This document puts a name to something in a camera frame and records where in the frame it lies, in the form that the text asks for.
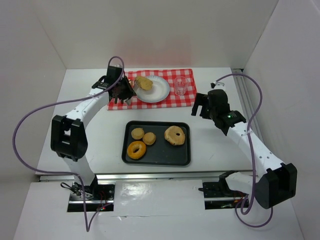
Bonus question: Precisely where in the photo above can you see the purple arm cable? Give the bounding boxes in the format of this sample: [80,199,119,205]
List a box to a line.
[12,56,125,232]
[209,73,274,228]

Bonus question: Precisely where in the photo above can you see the white cover board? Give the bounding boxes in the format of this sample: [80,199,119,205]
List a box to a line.
[108,180,205,217]

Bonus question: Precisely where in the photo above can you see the white paper plate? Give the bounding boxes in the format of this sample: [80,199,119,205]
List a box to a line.
[136,75,170,103]

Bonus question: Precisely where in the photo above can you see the metal base rail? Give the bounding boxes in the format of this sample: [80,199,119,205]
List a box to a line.
[40,171,246,217]

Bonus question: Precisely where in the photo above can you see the pale bagel with hole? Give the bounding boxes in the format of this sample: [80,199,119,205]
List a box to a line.
[164,125,186,146]

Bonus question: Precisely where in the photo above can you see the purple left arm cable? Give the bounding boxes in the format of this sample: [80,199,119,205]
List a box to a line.
[12,56,125,232]

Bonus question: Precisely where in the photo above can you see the clear plastic cup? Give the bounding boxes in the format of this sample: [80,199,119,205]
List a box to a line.
[173,76,189,96]

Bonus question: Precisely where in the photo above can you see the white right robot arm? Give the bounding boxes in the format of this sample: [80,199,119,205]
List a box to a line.
[191,89,298,209]

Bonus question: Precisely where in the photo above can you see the red white checkered cloth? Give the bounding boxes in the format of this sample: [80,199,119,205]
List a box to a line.
[107,68,197,111]

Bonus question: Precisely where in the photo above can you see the metal tongs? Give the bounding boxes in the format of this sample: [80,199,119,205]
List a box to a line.
[125,79,139,106]

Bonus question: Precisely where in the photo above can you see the black baking tray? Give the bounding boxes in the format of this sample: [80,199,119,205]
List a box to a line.
[121,120,191,167]

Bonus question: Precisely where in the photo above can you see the orange glazed donut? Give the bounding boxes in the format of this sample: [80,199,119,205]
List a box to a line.
[127,141,147,160]

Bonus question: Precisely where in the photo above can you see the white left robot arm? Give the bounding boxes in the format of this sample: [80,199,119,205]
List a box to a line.
[50,65,136,198]

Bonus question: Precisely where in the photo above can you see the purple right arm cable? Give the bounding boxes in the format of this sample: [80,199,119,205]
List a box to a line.
[209,73,274,228]

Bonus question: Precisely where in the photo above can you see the small round bun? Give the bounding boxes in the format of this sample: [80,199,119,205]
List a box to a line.
[142,132,156,146]
[131,128,145,140]

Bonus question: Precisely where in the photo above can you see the speckled bread slice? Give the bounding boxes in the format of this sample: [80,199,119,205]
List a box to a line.
[134,76,153,91]

